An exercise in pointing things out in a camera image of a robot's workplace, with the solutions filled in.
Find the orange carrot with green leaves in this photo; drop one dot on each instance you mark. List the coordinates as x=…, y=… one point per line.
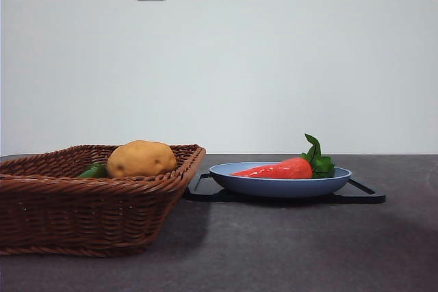
x=281, y=170

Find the blue round plate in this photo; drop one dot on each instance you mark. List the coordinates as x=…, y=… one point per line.
x=274, y=187

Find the yellow-brown potato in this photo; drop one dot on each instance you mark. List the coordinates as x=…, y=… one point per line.
x=140, y=158

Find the green pepper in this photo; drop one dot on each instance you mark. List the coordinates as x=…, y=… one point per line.
x=92, y=171

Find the black flat tray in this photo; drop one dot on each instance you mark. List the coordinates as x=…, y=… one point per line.
x=360, y=197

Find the brown wicker basket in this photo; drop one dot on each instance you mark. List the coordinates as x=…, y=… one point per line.
x=85, y=216

